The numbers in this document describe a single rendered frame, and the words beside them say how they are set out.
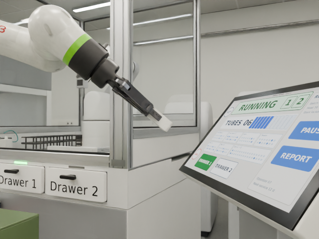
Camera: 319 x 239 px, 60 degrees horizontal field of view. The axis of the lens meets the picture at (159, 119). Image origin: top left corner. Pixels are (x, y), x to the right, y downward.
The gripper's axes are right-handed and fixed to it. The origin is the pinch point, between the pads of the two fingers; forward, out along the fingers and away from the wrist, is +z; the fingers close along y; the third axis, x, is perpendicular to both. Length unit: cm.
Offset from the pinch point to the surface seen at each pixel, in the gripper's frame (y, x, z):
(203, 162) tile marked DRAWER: 0.6, 1.2, 17.3
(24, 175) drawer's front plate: 58, 47, -21
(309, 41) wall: 240, -253, 132
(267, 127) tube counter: -16.6, -11.8, 17.5
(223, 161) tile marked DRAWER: -8.8, -0.8, 17.3
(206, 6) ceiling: 297, -221, 0
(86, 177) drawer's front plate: 37.8, 28.8, -1.6
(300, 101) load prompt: -21.2, -18.9, 17.6
